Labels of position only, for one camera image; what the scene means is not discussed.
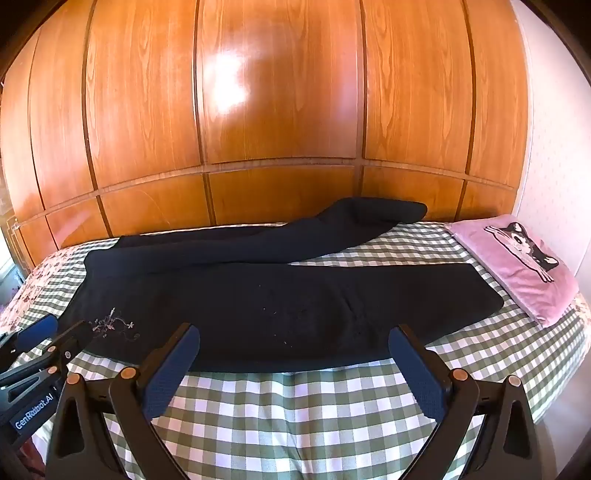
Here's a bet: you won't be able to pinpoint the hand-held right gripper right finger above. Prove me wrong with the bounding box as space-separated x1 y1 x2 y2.
388 324 542 480

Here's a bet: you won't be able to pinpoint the floral blanket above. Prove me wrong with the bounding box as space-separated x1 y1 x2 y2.
0 244 116 333

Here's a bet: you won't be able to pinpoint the black pants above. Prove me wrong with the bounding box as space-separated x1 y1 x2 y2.
60 198 505 374

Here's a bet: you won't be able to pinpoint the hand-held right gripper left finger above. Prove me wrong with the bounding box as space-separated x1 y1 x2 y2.
46 322 201 480

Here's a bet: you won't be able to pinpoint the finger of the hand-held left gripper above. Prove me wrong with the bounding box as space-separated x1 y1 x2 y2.
0 320 101 394
0 314 59 359

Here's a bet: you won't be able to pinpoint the bed with green checked sheet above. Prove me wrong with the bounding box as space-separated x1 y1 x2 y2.
0 220 591 480

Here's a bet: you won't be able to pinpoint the wooden wardrobe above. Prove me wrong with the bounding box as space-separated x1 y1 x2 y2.
0 0 532 273

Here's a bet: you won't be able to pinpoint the pink cat print pillow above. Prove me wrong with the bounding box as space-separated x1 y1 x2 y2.
445 215 580 328

